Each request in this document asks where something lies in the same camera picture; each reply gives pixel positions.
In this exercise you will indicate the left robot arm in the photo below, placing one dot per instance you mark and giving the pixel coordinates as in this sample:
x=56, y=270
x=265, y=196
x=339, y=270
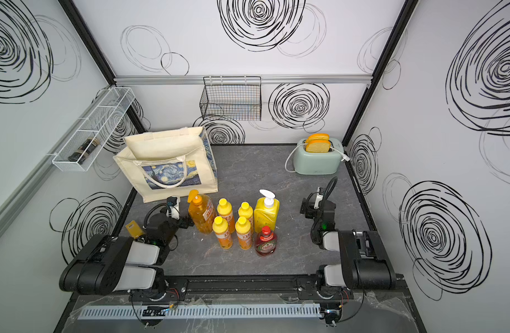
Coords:
x=108, y=264

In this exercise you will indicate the yellow pump dish soap bottle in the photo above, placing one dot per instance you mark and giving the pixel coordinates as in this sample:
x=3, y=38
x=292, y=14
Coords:
x=266, y=211

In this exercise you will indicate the mint green toaster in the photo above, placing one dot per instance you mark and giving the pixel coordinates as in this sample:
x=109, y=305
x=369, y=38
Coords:
x=313, y=164

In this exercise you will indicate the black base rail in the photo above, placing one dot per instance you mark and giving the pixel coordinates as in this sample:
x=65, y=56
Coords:
x=302, y=287

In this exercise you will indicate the toast slice rear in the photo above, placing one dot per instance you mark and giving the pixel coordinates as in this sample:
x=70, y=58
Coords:
x=317, y=137

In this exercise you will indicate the orange bottle front right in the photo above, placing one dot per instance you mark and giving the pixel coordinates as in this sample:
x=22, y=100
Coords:
x=244, y=232

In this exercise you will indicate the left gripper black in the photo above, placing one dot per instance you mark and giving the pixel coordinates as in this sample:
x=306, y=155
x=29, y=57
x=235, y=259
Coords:
x=182, y=222

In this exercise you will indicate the black wire wall basket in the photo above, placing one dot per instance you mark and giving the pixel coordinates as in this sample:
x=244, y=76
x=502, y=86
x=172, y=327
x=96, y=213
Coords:
x=234, y=97

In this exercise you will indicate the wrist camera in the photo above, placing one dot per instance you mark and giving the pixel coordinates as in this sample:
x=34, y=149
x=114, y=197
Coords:
x=173, y=207
x=319, y=197

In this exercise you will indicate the toast slice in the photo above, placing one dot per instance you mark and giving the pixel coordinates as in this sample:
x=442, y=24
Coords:
x=317, y=137
x=318, y=146

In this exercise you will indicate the grey slotted cable duct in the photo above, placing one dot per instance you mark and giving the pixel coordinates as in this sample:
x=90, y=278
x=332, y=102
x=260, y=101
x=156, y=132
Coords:
x=155, y=312

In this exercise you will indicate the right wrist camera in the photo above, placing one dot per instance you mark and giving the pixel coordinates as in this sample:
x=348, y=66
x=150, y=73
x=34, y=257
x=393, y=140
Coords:
x=319, y=197

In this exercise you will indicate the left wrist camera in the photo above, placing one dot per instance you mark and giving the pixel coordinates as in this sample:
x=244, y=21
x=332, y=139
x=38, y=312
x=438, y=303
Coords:
x=173, y=207

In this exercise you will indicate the orange bottle back right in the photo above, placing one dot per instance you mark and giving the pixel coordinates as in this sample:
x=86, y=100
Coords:
x=246, y=211

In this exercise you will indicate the dark item in shelf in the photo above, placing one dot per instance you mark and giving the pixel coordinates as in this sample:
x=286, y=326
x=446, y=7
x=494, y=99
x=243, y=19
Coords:
x=84, y=151

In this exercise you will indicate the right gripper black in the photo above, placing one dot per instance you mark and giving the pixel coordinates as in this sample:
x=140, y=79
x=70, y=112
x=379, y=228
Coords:
x=307, y=207

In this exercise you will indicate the toast slice front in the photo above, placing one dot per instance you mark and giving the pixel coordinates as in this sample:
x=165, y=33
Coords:
x=318, y=146

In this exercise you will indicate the yellow tag object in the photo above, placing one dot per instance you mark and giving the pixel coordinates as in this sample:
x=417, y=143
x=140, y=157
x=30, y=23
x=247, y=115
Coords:
x=134, y=230

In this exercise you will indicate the orange bottle front left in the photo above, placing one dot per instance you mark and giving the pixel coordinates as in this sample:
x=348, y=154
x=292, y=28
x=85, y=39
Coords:
x=221, y=230

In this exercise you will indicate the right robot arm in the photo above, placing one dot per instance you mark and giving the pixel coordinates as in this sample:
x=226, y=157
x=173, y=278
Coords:
x=363, y=259

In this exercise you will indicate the orange bottle back left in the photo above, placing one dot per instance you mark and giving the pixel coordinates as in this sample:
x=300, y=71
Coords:
x=225, y=210

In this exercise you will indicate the tall orange dish soap bottle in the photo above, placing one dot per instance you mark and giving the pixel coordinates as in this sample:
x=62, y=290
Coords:
x=201, y=211

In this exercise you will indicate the canvas starry night tote bag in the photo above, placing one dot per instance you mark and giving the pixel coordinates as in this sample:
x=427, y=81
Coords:
x=169, y=163

